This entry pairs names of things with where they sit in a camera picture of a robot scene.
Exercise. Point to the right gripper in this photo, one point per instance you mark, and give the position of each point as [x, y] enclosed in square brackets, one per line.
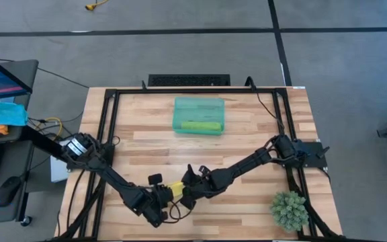
[198, 186]

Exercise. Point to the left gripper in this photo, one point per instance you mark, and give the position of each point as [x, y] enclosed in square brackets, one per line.
[161, 196]

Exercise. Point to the yellow microfiber towel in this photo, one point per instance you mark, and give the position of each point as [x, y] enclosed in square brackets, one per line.
[176, 189]

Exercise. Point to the green microfiber towel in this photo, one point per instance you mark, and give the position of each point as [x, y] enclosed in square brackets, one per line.
[202, 126]

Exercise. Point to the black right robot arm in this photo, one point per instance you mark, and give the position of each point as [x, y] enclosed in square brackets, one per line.
[247, 164]

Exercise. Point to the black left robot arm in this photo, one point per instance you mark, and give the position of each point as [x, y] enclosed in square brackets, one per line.
[113, 181]

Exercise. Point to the teal translucent plastic basket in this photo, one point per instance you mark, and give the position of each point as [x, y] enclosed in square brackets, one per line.
[198, 109]

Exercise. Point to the white box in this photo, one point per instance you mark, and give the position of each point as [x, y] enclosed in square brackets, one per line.
[58, 173]

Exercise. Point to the green artificial plant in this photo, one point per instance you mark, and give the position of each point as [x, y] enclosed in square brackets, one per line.
[289, 211]

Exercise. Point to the black perforated box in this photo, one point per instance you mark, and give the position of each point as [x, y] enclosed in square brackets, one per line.
[188, 80]

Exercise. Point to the black stand bar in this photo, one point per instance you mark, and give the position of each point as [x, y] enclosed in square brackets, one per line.
[42, 141]

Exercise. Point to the black caster wheel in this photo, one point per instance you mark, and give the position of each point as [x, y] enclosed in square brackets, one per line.
[26, 220]

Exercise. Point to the black computer mouse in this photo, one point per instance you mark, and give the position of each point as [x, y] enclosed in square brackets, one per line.
[8, 191]

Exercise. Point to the blue cloth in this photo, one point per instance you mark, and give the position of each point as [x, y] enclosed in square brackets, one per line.
[2, 114]

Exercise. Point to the grey side desk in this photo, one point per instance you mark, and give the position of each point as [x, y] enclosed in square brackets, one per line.
[22, 72]

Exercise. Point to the black metal table frame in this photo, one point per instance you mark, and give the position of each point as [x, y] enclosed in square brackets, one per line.
[193, 90]

